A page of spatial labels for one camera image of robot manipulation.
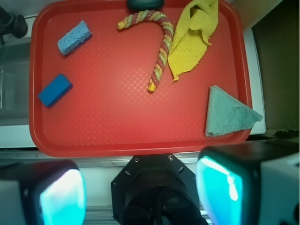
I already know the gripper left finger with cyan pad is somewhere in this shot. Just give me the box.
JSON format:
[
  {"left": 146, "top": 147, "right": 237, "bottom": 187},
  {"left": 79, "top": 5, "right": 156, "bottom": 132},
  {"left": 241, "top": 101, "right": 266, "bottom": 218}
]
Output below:
[{"left": 0, "top": 160, "right": 87, "bottom": 225}]

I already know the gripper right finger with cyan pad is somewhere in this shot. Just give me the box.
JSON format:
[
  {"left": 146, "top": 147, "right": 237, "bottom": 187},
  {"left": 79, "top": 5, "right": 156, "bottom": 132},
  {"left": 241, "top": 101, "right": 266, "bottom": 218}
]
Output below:
[{"left": 195, "top": 141, "right": 300, "bottom": 225}]

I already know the light blue sponge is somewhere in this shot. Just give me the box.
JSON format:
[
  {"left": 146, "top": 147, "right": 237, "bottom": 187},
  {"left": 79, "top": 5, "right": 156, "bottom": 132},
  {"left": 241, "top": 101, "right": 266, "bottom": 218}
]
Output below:
[{"left": 57, "top": 20, "right": 92, "bottom": 57}]

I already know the teal folded cloth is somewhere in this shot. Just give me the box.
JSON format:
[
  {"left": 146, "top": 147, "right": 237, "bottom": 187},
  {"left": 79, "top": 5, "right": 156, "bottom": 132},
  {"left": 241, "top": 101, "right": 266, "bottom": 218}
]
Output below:
[{"left": 205, "top": 85, "right": 263, "bottom": 137}]

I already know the red plastic tray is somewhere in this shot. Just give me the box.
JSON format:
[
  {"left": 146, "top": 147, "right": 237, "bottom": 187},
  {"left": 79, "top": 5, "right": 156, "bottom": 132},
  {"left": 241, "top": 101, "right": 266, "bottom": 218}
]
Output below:
[{"left": 29, "top": 0, "right": 252, "bottom": 158}]

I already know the dark blue block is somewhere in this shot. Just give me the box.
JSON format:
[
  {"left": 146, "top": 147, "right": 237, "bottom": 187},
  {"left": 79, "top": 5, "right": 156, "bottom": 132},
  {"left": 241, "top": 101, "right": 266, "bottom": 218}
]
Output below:
[{"left": 38, "top": 74, "right": 73, "bottom": 107}]

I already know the black knob fixture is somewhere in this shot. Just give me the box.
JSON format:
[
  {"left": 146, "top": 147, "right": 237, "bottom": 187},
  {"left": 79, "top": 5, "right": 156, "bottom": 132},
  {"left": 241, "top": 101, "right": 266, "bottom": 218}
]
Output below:
[{"left": 0, "top": 7, "right": 28, "bottom": 45}]

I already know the yellow cloth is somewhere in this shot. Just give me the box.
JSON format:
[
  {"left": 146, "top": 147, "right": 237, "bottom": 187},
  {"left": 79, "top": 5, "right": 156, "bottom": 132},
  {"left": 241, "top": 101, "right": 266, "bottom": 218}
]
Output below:
[{"left": 168, "top": 0, "right": 218, "bottom": 82}]

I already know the dark green round object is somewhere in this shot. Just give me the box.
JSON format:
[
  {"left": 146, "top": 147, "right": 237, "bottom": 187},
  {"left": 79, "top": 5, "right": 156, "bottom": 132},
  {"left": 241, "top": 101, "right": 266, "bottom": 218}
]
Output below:
[{"left": 127, "top": 0, "right": 165, "bottom": 11}]

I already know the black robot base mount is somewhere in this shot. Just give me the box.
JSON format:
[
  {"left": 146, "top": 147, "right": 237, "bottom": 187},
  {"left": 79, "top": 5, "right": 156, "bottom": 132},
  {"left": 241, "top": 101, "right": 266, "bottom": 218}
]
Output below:
[{"left": 111, "top": 154, "right": 208, "bottom": 225}]

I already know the multicolour twisted rope toy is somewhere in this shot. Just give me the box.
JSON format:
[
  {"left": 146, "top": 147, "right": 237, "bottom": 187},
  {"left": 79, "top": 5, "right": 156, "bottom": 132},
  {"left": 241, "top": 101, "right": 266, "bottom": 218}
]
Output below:
[{"left": 116, "top": 10, "right": 174, "bottom": 93}]

